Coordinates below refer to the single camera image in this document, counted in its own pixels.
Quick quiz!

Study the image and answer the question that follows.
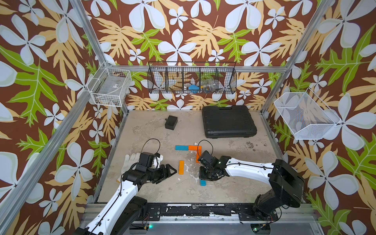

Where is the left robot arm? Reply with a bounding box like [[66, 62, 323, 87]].
[[74, 164, 177, 235]]

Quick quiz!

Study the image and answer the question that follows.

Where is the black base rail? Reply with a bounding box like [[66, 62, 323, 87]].
[[139, 203, 279, 222]]

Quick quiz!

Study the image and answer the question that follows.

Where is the short orange block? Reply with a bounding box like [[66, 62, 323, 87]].
[[189, 146, 202, 151]]

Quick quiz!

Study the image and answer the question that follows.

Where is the white glove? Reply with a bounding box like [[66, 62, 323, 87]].
[[117, 152, 140, 183]]

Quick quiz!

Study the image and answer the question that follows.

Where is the large black tool case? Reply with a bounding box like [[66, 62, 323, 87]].
[[202, 105, 257, 139]]

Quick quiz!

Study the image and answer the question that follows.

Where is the light orange block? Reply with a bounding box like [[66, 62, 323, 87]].
[[178, 160, 185, 175]]

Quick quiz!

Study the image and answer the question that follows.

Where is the white mesh basket right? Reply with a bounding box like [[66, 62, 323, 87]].
[[274, 88, 341, 140]]

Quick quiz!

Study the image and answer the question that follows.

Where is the small black box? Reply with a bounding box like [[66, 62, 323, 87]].
[[164, 116, 178, 130]]

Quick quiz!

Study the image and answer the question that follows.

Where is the blue object in basket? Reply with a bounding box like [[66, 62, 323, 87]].
[[189, 85, 200, 93]]

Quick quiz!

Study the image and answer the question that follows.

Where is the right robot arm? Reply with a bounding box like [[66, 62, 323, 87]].
[[198, 151, 305, 220]]

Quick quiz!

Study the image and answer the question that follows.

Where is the black wire basket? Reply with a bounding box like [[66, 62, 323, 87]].
[[147, 61, 238, 95]]

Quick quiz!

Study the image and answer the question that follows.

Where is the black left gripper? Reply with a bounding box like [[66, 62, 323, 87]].
[[146, 163, 177, 182]]

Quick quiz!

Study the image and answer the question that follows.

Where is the red-orange block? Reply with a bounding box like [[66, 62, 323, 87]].
[[195, 150, 201, 164]]

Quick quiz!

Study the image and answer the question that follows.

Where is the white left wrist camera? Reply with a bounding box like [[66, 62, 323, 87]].
[[138, 152, 163, 169]]

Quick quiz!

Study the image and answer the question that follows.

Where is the white wire basket left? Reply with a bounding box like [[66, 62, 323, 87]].
[[88, 63, 132, 107]]

